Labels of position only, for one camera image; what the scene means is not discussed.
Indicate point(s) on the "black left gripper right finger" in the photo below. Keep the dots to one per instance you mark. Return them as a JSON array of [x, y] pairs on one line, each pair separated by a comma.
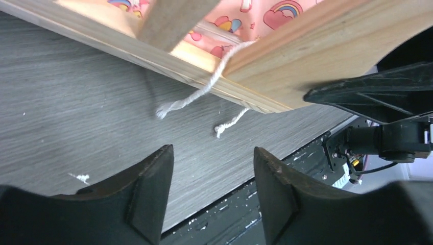
[[297, 209]]

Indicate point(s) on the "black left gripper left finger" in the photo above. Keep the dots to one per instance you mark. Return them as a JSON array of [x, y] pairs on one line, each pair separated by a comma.
[[126, 208]]

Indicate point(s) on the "wooden slatted pet bed frame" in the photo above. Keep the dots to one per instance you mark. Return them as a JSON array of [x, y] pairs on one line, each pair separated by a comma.
[[332, 40]]

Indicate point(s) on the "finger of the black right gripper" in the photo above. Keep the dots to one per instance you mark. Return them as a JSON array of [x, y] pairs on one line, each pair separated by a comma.
[[386, 97]]

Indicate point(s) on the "pink unicorn print cushion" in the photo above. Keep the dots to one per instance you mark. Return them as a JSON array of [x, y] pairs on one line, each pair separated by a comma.
[[232, 26]]

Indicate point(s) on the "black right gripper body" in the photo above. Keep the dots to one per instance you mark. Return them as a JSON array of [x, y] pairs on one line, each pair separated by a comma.
[[409, 135]]

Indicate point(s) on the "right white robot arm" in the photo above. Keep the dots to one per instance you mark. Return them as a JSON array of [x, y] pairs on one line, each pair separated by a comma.
[[362, 141]]

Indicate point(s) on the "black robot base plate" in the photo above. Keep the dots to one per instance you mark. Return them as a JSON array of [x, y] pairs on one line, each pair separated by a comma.
[[236, 217]]

